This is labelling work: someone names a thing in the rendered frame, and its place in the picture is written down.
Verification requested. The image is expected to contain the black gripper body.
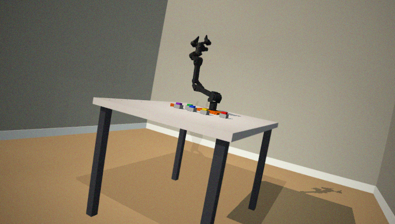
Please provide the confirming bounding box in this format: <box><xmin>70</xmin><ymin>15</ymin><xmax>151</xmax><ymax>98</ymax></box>
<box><xmin>190</xmin><ymin>39</ymin><xmax>211</xmax><ymax>50</ymax></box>

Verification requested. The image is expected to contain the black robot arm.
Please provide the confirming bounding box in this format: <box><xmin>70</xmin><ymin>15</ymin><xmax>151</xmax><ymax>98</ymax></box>
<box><xmin>189</xmin><ymin>46</ymin><xmax>222</xmax><ymax>111</ymax></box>

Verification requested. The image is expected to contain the yellow button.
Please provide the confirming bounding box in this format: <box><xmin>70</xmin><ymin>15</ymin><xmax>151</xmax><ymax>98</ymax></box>
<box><xmin>200</xmin><ymin>108</ymin><xmax>210</xmax><ymax>115</ymax></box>

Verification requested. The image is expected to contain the blue square button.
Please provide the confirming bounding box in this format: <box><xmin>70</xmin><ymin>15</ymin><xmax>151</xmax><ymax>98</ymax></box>
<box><xmin>187</xmin><ymin>105</ymin><xmax>197</xmax><ymax>112</ymax></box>

